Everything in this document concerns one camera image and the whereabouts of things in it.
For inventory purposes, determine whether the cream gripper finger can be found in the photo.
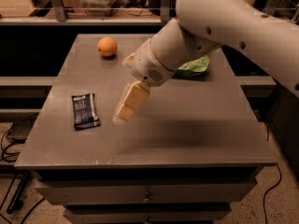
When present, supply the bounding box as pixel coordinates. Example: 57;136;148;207
121;53;135;67
112;81;150;125

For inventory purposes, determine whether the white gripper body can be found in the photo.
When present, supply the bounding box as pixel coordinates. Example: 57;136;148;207
131;39;175;87

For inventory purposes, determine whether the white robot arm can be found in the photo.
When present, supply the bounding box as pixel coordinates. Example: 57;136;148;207
113;0;299;124

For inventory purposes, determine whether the orange fruit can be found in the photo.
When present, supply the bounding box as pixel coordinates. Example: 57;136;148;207
97;36;118;57

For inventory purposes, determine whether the green snack bag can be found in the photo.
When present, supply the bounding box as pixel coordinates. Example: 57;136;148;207
175;55;210;77

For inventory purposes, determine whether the dark blue snack bar wrapper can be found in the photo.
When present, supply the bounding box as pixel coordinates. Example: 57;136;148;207
72;93;101;130

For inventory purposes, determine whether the black power box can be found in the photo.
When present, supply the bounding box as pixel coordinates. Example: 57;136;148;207
6;119;35;143

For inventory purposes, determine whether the grey cabinet drawer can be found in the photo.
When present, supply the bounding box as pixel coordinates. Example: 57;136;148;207
36;178;257;205
64;203;231;224

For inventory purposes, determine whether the grey lower cabinet drawer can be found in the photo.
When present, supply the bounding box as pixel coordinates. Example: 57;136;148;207
64;203;231;224

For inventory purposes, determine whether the metal shelf rail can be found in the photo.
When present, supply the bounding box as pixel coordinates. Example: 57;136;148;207
0;0;299;27

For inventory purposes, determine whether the black cables left floor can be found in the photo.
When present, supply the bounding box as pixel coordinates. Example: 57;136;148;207
0;113;46;224

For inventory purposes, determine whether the black cable right floor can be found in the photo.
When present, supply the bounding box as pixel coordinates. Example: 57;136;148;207
262;163;283;224

